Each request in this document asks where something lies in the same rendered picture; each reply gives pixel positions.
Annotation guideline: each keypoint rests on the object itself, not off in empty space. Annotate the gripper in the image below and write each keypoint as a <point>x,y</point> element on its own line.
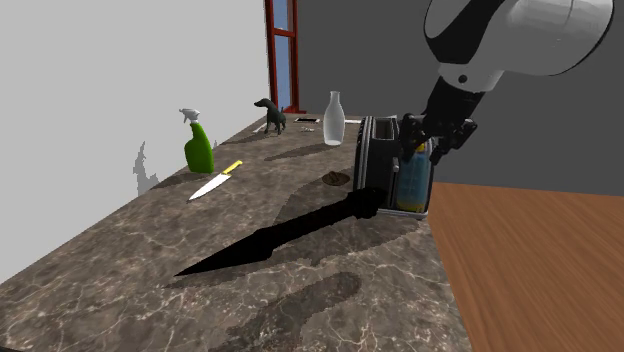
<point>451,109</point>

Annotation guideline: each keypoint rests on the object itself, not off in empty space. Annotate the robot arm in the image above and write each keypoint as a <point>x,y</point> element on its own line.
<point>536,34</point>

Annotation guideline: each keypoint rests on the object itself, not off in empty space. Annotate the blue bottle with yellow cap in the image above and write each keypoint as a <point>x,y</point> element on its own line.
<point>413,183</point>

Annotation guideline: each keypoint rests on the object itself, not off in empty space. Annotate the black toaster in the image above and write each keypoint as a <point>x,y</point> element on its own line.
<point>375,161</point>

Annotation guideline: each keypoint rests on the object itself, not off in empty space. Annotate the white flat card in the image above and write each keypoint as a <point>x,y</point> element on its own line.
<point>352,121</point>

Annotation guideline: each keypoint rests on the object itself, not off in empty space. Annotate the clear glass bottle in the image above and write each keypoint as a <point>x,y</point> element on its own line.
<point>334,124</point>

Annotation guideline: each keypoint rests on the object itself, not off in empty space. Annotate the brown round coaster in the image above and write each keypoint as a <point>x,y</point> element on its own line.
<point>336,178</point>

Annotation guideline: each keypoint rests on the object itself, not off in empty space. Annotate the small grey metal piece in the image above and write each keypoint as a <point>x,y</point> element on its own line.
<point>307,129</point>

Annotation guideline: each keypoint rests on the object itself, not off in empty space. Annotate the black phone with white rim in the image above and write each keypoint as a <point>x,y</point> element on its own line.
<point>307,120</point>

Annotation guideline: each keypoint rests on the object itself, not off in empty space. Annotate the black dog figure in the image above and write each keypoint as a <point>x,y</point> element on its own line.
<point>274,117</point>

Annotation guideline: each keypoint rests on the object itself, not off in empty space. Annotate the red-framed window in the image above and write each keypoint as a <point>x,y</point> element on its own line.
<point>282,58</point>

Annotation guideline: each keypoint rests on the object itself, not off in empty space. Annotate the white flat utensil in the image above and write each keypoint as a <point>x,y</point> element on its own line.
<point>259,128</point>

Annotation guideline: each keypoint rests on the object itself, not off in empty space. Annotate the green spray bottle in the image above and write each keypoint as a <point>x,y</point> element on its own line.
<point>199,151</point>

